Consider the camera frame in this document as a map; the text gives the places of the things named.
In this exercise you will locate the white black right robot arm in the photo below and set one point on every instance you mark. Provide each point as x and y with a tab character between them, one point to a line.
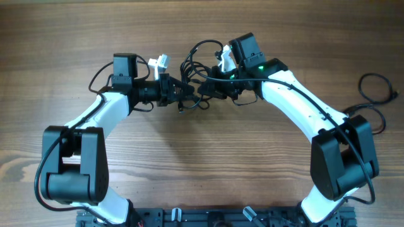
343	155

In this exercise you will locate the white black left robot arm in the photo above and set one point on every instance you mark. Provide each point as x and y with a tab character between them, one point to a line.
73	173

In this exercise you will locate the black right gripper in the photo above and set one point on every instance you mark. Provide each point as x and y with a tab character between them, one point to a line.
219	84

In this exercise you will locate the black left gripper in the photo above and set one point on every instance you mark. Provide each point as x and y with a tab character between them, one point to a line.
164	89

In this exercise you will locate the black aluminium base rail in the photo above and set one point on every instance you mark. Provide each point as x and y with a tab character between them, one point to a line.
272	216

